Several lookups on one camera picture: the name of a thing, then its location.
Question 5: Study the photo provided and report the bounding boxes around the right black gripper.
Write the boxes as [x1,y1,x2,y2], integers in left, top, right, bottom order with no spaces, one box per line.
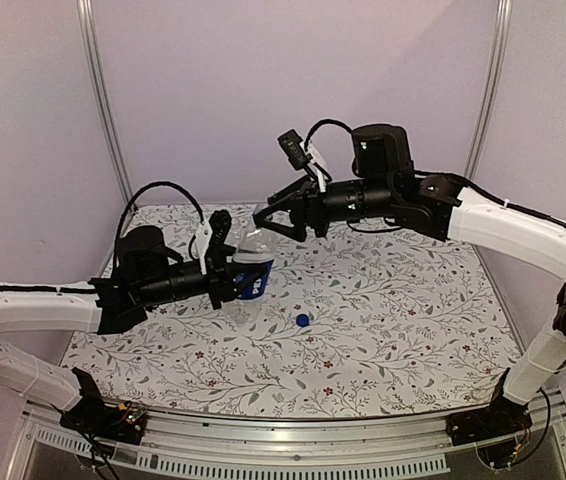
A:
[252,174,395,242]

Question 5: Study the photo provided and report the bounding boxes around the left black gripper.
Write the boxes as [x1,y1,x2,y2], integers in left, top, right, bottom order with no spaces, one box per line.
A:
[139,246,268,311]

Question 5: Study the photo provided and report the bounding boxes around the blue Pepsi bottle cap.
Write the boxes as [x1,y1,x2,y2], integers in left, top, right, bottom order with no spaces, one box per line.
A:
[296,314,311,328]

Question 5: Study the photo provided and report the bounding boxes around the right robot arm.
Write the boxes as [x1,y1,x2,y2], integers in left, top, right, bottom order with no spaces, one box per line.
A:
[254,124,566,436]

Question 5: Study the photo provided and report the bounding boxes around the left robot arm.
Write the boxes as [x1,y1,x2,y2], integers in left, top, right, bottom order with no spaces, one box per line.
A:
[0,224,267,434]

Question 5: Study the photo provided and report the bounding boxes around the floral patterned table mat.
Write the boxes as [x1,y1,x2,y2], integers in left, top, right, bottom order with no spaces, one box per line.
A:
[62,223,520,418]

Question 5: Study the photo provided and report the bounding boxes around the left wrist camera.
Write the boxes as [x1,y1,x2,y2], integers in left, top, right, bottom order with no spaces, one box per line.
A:
[193,209,232,276]

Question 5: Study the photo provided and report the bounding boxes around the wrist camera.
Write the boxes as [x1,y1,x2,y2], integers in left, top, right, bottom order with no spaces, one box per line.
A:
[193,209,232,276]
[277,129,332,193]

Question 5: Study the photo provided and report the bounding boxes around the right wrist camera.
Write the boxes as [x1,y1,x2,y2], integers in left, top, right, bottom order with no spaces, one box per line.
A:
[277,129,332,193]

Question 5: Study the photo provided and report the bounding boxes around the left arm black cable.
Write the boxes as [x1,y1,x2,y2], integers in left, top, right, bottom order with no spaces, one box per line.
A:
[112,181,207,261]

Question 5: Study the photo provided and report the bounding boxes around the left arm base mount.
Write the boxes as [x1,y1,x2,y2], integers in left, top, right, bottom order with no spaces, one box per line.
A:
[60,368,147,445]

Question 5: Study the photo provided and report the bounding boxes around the right aluminium frame post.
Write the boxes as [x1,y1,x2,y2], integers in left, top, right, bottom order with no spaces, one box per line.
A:
[464,0,513,179]

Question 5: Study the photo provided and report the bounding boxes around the aluminium frame post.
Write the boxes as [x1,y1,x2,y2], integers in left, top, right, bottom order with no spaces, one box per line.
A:
[76,0,133,202]
[464,0,513,179]

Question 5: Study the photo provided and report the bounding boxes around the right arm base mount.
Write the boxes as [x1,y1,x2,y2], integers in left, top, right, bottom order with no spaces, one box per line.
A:
[445,382,532,446]

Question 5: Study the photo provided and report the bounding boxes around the left aluminium frame post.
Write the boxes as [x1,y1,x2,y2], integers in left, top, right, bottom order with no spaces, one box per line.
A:
[76,0,133,202]

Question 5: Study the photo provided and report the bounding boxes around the aluminium front rail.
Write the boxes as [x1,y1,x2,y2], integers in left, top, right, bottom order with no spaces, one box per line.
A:
[6,390,566,479]

